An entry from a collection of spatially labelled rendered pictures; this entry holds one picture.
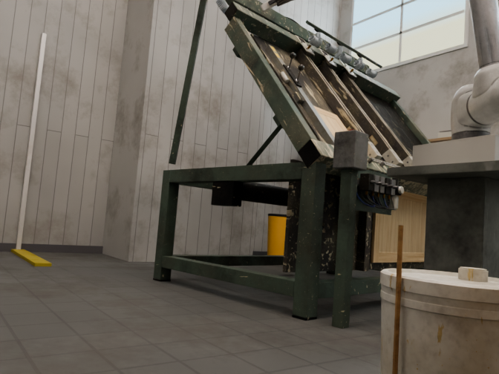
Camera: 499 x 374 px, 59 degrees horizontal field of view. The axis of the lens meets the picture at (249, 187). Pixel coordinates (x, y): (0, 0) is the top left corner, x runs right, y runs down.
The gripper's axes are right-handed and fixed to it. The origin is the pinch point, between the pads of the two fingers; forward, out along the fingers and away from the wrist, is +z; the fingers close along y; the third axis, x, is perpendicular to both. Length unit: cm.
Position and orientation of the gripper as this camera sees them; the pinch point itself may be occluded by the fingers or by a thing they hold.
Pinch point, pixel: (268, 4)
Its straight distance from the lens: 212.1
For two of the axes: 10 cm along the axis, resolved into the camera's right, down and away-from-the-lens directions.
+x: 4.6, 8.8, -1.1
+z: -8.8, 4.7, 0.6
